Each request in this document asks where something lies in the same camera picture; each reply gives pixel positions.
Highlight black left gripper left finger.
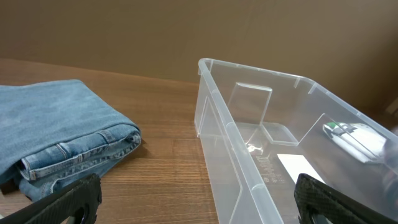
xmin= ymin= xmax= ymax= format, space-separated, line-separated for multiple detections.
xmin=1 ymin=174 xmax=102 ymax=224

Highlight clear plastic storage bin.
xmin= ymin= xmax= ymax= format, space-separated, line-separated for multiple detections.
xmin=194 ymin=58 xmax=397 ymax=223

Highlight folded blue jeans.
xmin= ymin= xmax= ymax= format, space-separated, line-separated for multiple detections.
xmin=1 ymin=80 xmax=141 ymax=202

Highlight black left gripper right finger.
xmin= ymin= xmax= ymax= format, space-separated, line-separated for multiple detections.
xmin=294 ymin=174 xmax=397 ymax=224

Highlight white printed t-shirt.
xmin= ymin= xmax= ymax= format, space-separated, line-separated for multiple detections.
xmin=322 ymin=122 xmax=386 ymax=164

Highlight white label in bin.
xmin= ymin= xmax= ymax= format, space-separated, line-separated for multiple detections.
xmin=277 ymin=154 xmax=325 ymax=184

